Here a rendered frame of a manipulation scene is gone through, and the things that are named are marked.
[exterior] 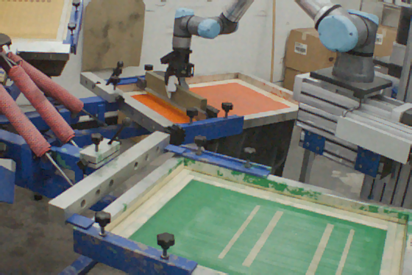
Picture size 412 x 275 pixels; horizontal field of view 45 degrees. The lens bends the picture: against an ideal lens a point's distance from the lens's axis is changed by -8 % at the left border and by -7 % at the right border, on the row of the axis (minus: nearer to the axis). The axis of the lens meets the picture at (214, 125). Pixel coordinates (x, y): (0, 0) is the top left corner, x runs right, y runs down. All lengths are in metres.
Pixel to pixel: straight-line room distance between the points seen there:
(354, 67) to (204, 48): 3.15
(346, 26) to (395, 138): 0.37
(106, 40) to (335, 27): 2.79
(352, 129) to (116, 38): 2.85
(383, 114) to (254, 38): 3.54
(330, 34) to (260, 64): 3.71
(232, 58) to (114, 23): 1.36
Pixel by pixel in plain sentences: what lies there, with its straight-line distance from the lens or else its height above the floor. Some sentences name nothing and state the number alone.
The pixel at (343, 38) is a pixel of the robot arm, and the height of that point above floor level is 1.41.
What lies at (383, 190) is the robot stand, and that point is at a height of 0.84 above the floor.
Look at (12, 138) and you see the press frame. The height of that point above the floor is 1.02.
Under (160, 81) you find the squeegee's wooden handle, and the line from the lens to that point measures 2.22.
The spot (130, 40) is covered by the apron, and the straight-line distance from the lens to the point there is 4.32.
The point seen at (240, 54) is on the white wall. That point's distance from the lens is 5.11.
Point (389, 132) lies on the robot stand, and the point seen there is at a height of 1.17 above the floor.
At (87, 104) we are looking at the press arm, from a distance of 1.95.
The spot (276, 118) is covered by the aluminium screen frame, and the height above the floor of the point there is 0.97.
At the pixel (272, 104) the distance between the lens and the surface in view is 2.40.
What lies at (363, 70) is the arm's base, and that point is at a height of 1.30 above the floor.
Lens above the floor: 1.68
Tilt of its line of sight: 21 degrees down
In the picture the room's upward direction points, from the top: 6 degrees clockwise
